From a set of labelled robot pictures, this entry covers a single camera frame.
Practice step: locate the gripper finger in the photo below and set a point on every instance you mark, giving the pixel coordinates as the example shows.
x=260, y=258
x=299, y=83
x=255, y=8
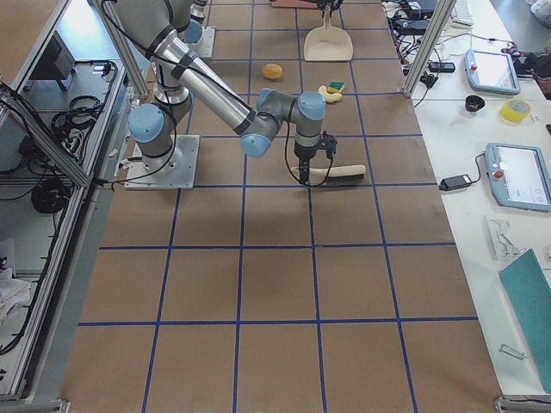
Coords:
x=301, y=170
x=306, y=172

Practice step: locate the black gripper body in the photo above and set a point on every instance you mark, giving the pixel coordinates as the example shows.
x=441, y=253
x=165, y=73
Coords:
x=325, y=3
x=302, y=153

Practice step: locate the white hand brush black bristles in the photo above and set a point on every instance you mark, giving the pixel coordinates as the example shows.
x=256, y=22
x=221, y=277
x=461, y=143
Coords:
x=320, y=176

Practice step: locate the beige plastic dustpan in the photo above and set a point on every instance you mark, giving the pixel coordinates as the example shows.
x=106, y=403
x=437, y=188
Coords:
x=327, y=43

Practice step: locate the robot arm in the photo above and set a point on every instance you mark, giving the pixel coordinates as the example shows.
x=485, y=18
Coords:
x=157, y=29
x=197, y=14

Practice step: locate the green yellow sponge piece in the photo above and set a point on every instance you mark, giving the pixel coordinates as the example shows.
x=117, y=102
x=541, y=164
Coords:
x=336, y=87

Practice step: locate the orange yellow bread lump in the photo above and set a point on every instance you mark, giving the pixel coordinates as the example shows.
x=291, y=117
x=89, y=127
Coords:
x=272, y=72

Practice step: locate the black power adapter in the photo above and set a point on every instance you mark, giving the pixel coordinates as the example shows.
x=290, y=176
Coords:
x=452, y=183

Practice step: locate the small black bowl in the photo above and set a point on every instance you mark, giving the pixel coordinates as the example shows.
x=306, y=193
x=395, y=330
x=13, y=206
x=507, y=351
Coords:
x=474, y=103

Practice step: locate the blue teach pendant far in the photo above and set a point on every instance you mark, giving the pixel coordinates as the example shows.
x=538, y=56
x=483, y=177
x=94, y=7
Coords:
x=491, y=72

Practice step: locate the blue teach pendant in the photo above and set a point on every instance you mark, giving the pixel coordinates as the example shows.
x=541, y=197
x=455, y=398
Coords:
x=491, y=72
x=518, y=176

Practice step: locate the yellow tape roll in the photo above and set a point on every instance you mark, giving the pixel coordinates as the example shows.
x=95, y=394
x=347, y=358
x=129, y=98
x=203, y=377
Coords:
x=515, y=110

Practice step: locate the blue teach pendant near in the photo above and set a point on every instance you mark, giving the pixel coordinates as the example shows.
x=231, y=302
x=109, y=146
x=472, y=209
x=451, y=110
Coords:
x=518, y=176

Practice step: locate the teal folder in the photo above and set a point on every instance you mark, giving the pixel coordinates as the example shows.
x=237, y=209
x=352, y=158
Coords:
x=529, y=293

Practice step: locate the aluminium frame post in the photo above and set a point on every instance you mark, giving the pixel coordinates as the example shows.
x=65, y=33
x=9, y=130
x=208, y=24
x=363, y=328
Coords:
x=431, y=36

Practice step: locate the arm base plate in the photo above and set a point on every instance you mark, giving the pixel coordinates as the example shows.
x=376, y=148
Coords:
x=201, y=40
x=174, y=170

